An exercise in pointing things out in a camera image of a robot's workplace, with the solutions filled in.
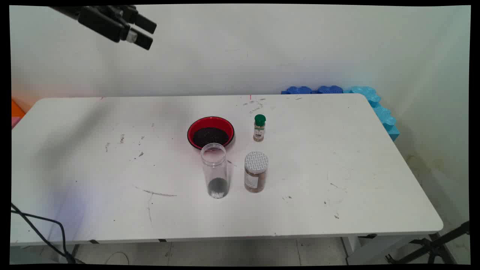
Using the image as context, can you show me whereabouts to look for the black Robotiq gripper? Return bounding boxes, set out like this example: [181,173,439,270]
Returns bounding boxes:
[51,5,157,51]

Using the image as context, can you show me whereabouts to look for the clear plastic jar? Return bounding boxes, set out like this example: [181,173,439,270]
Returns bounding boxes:
[201,143,229,199]

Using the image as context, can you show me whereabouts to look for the small black seed pile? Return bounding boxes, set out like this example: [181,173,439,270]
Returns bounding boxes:
[208,178,229,198]

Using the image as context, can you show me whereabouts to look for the red and black bowl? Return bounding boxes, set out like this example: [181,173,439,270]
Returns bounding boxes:
[187,116,235,152]

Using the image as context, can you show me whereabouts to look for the orange block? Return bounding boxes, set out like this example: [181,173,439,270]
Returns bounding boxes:
[11,98,26,119]

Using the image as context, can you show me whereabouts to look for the large black seed pile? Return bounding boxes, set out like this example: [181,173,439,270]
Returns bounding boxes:
[192,127,229,148]

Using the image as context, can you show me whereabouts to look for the small green-capped spice bottle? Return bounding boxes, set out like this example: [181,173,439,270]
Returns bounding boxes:
[253,114,267,142]

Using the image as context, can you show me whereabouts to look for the white-lidded brown spice jar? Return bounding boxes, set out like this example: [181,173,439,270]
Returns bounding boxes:
[244,151,269,193]

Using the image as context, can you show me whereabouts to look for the light blue foam mat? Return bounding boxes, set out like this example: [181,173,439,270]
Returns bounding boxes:
[344,86,400,141]

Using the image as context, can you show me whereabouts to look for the white table leg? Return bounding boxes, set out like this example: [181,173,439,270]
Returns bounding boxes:
[342,235,432,265]

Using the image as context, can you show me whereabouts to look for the black tripod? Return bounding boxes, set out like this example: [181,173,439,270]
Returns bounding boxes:
[385,221,470,265]

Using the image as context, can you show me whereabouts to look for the thin white floor cable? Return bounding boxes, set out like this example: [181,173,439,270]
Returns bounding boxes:
[105,252,130,265]

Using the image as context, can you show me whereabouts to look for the black floor cable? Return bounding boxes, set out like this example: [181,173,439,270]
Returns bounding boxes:
[10,202,77,264]

